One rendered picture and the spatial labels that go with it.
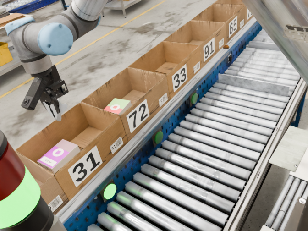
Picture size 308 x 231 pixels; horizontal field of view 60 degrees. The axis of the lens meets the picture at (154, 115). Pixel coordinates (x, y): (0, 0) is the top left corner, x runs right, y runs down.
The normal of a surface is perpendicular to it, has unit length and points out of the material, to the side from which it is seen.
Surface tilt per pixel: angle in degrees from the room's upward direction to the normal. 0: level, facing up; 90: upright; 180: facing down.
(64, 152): 0
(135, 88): 90
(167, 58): 89
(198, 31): 89
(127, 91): 89
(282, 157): 0
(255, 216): 0
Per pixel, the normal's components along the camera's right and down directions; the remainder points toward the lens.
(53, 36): 0.78, 0.25
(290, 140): -0.16, -0.78
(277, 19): -0.65, 0.69
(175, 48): -0.57, 0.57
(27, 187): 0.99, -0.09
